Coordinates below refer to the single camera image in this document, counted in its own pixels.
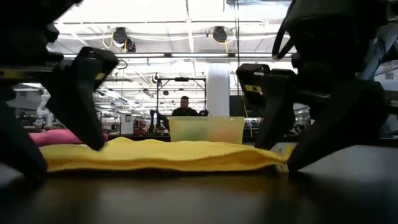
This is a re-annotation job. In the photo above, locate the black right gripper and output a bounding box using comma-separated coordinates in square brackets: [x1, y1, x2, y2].
[235, 53, 398, 175]

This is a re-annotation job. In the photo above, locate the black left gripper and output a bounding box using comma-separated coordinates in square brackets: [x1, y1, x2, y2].
[0, 46, 119, 184]

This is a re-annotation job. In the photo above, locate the pink microfiber towel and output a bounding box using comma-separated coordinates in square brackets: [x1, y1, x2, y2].
[29, 129, 109, 147]

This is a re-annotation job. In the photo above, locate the yellow microfiber towel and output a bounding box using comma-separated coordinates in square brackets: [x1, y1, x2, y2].
[39, 136, 295, 173]

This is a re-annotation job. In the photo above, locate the white robot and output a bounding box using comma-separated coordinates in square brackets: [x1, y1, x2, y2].
[34, 92, 54, 128]

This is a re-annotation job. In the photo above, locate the black monitor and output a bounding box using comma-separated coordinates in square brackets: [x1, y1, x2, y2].
[229, 95, 251, 118]

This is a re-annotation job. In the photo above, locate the white round column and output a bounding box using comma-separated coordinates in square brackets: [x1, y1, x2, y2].
[206, 63, 231, 117]

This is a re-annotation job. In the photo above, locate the yellow plastic bin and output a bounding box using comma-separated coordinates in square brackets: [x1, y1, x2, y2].
[169, 116, 246, 145]

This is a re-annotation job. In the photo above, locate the person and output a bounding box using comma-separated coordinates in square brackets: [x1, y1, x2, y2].
[170, 95, 199, 118]

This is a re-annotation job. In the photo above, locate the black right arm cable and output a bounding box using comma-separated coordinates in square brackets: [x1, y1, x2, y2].
[271, 0, 296, 61]

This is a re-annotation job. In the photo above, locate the black metal rig frame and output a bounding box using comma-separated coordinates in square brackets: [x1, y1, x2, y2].
[155, 77, 208, 117]

